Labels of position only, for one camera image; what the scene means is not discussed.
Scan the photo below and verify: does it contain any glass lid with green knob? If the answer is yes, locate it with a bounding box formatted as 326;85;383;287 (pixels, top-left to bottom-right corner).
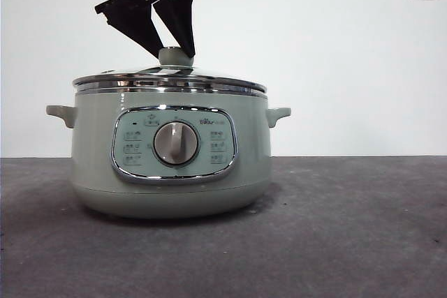
72;46;268;97

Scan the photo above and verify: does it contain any green electric cooking pot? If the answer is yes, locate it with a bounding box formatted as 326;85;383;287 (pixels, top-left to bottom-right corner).
45;89;292;221

